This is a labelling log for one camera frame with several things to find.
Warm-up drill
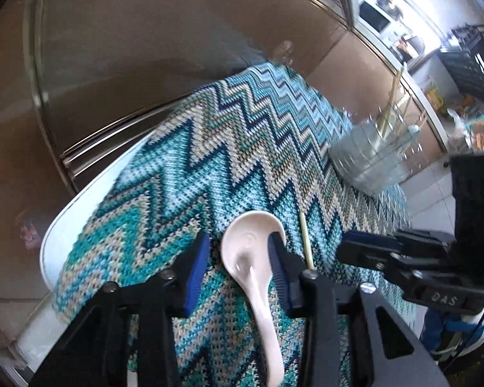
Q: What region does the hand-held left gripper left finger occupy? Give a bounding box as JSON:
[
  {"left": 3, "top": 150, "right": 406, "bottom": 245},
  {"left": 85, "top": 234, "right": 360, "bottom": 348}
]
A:
[{"left": 28, "top": 231, "right": 211, "bottom": 387}]

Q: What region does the black cable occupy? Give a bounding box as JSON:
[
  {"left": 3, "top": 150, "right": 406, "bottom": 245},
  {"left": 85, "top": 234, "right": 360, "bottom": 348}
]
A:
[{"left": 439, "top": 302, "right": 484, "bottom": 375}]

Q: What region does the white microwave oven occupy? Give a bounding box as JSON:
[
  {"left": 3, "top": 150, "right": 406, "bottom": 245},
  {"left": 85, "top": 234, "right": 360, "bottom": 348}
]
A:
[{"left": 358, "top": 0, "right": 392, "bottom": 34}]

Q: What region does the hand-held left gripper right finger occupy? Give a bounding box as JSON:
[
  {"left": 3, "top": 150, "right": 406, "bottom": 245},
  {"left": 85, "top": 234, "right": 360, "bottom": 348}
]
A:
[{"left": 267, "top": 232, "right": 450, "bottom": 387}]

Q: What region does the chevron patterned knitted table mat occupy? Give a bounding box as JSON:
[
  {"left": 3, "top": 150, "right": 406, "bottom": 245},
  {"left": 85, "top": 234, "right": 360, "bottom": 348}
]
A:
[{"left": 53, "top": 62, "right": 418, "bottom": 387}]

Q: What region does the pale pink ceramic soup spoon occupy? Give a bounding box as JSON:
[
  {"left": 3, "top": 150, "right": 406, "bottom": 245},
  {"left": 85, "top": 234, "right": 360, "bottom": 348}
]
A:
[{"left": 221, "top": 211, "right": 287, "bottom": 387}]

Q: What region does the yellow packet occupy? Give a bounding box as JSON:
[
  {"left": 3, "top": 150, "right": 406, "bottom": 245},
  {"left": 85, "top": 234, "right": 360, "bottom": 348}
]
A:
[{"left": 428, "top": 88, "right": 449, "bottom": 110}]

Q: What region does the brown kitchen cabinet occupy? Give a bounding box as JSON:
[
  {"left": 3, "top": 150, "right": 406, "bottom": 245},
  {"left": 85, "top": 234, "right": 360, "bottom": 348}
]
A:
[{"left": 0, "top": 0, "right": 448, "bottom": 372}]

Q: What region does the white countertop cabinet with bowls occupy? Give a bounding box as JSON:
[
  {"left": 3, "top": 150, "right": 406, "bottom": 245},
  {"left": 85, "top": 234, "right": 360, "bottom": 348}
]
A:
[{"left": 373, "top": 0, "right": 410, "bottom": 23}]

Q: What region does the grey kitchen countertop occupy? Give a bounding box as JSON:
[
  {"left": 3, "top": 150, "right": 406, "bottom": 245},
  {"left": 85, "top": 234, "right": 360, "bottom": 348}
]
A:
[{"left": 339, "top": 0, "right": 448, "bottom": 154}]

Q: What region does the clear plastic bag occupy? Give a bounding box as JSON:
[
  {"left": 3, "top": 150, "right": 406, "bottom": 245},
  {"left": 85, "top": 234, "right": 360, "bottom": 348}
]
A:
[{"left": 446, "top": 107, "right": 472, "bottom": 146}]

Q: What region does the black wire rack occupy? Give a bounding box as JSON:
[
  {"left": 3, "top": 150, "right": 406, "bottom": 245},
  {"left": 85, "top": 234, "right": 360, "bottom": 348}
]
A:
[{"left": 439, "top": 24, "right": 484, "bottom": 107}]

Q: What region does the black kettle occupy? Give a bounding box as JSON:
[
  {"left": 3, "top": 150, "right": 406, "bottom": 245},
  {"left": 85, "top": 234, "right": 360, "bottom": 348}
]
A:
[{"left": 399, "top": 34, "right": 426, "bottom": 61}]

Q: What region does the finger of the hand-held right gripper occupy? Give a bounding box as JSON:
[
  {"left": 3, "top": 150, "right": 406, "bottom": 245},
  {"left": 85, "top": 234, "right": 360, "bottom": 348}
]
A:
[
  {"left": 393, "top": 228, "right": 457, "bottom": 251},
  {"left": 337, "top": 230, "right": 413, "bottom": 289}
]

